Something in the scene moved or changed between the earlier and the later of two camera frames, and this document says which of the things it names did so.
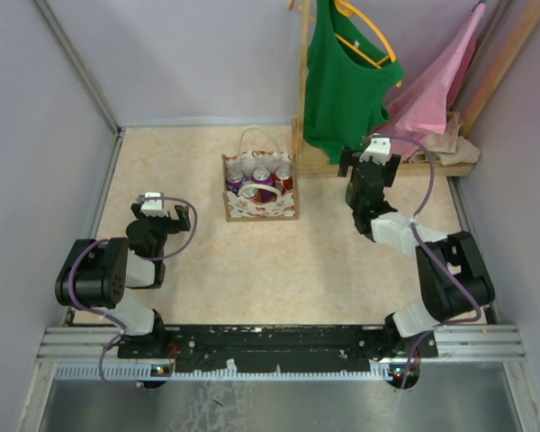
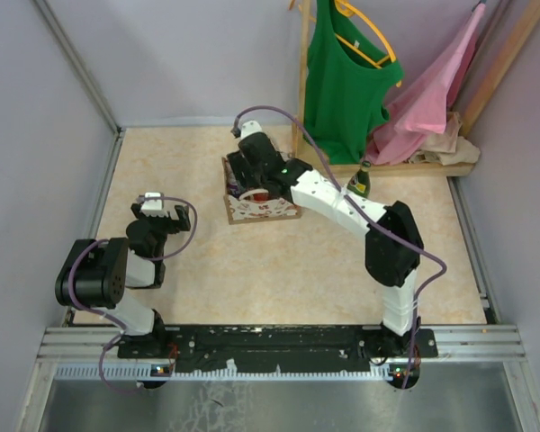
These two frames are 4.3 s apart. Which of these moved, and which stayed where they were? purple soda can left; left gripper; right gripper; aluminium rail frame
Moved: right gripper
Stayed: purple soda can left; left gripper; aluminium rail frame
